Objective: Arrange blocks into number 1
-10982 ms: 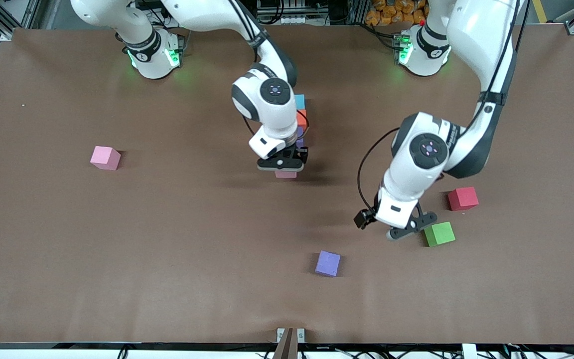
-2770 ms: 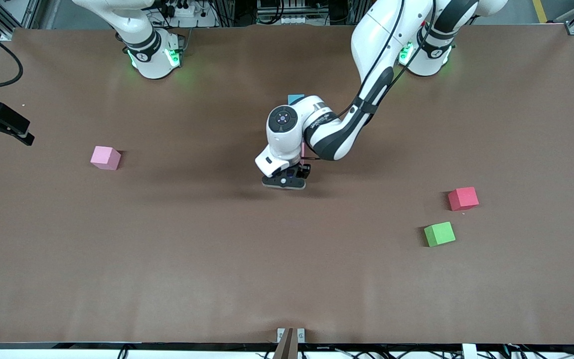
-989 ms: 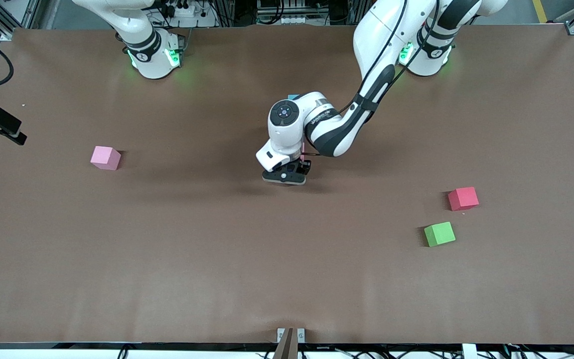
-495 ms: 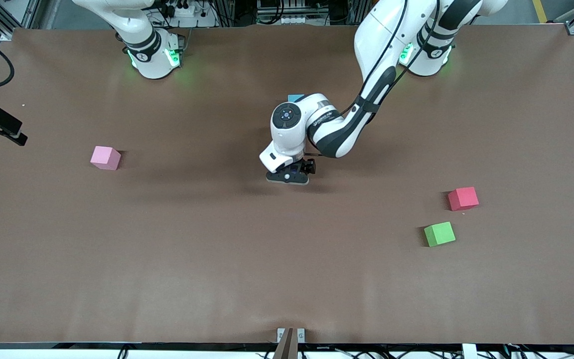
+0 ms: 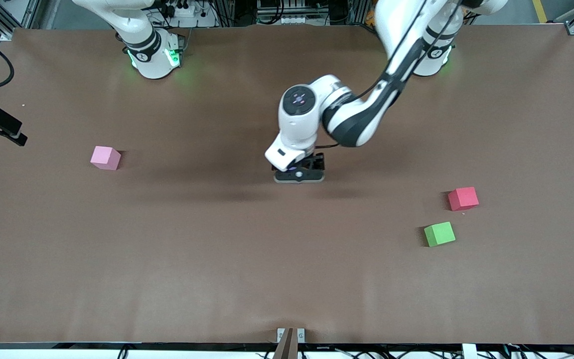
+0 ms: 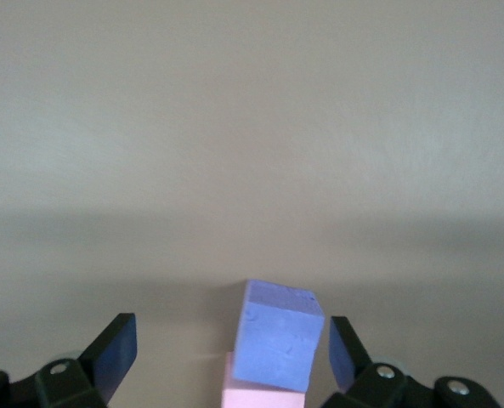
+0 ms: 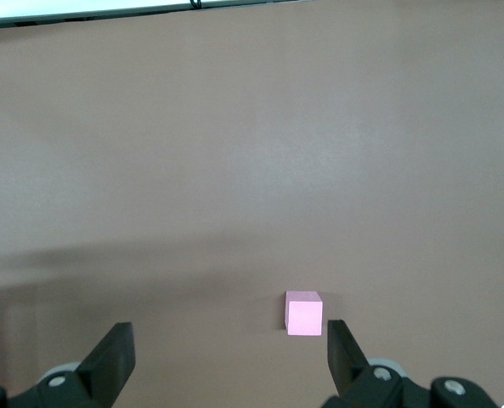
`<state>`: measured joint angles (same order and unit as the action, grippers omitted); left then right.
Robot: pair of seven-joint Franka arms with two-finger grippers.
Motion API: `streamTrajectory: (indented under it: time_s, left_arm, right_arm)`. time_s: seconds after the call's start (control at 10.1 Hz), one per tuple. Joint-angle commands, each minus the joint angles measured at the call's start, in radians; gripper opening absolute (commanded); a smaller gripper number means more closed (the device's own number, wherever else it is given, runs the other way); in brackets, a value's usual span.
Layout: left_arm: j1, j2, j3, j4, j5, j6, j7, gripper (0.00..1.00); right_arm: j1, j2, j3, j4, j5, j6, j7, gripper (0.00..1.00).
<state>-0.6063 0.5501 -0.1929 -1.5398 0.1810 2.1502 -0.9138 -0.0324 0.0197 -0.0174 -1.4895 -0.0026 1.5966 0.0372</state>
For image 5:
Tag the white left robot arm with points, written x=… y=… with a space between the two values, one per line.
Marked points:
x=352 y=114

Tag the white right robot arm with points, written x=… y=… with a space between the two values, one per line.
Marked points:
x=150 y=50

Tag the pink foam block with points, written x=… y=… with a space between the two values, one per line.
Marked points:
x=105 y=157

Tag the green foam block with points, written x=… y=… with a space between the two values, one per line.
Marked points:
x=439 y=234

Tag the paper table cover sheet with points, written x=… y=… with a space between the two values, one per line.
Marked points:
x=68 y=279

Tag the metal equipment rack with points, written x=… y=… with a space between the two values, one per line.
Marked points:
x=287 y=15

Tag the red foam block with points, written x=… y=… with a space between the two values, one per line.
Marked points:
x=463 y=198

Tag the bag of orange objects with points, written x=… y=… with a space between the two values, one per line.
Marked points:
x=371 y=20

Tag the white power strip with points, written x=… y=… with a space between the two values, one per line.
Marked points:
x=187 y=11

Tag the white block at table edge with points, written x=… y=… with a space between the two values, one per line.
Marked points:
x=470 y=351

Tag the small metal table bracket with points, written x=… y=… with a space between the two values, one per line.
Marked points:
x=301 y=335

